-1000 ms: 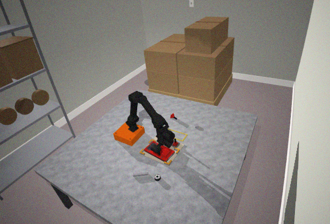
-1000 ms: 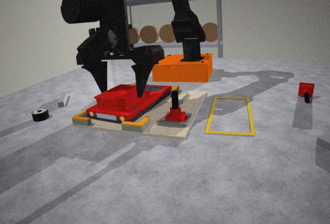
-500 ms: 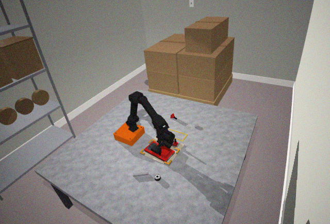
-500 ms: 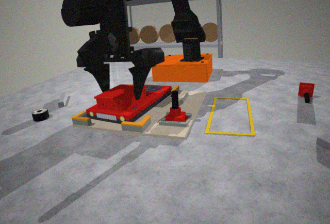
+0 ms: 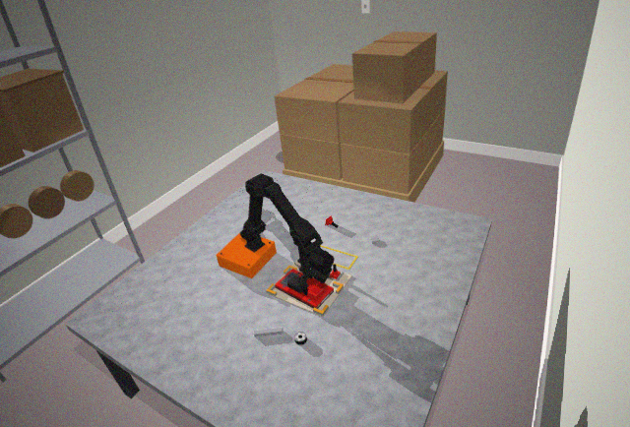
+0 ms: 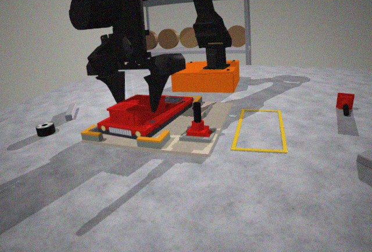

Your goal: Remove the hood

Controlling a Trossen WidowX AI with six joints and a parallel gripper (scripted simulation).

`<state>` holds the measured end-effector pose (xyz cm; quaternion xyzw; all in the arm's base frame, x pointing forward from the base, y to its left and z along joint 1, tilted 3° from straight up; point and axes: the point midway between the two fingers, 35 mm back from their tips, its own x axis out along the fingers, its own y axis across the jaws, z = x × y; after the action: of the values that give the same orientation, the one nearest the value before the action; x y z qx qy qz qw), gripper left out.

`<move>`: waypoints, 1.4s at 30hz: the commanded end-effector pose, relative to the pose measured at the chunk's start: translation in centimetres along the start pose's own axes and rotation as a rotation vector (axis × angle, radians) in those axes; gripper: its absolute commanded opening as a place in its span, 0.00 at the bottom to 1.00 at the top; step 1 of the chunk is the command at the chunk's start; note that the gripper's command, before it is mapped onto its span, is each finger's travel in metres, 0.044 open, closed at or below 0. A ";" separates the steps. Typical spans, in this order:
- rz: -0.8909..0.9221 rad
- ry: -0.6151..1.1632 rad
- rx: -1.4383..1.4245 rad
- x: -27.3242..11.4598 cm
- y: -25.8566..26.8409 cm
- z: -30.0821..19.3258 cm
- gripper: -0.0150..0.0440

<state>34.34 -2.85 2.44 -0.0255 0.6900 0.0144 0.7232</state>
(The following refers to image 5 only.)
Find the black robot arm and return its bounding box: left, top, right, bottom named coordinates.
left=239, top=173, right=334, bottom=283

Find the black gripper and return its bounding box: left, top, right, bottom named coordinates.
left=287, top=259, right=314, bottom=295

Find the red toy car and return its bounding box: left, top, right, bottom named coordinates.
left=275, top=269, right=334, bottom=309

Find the black toy tyre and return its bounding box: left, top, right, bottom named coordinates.
left=294, top=332, right=307, bottom=344

